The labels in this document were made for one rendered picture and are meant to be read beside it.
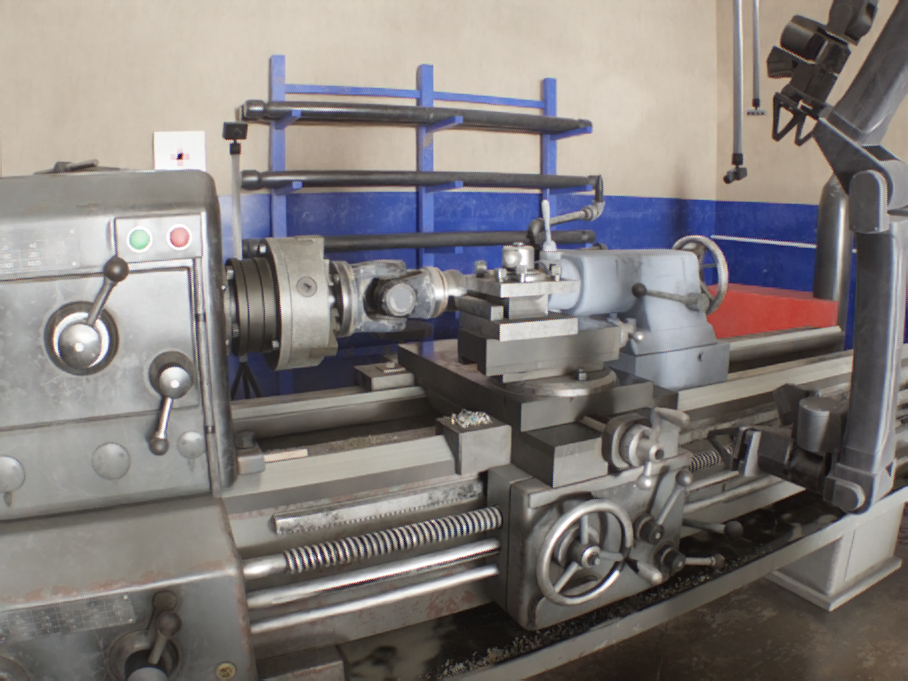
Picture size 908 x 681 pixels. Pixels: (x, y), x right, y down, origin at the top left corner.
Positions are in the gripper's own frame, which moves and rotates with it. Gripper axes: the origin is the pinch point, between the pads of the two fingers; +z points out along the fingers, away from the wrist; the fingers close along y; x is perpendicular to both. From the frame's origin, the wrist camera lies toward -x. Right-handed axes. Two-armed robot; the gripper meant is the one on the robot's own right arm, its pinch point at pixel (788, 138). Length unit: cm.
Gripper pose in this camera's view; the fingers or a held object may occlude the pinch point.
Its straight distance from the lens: 135.9
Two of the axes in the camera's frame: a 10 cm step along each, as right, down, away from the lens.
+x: 5.2, 6.3, -5.8
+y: -8.0, 1.2, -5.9
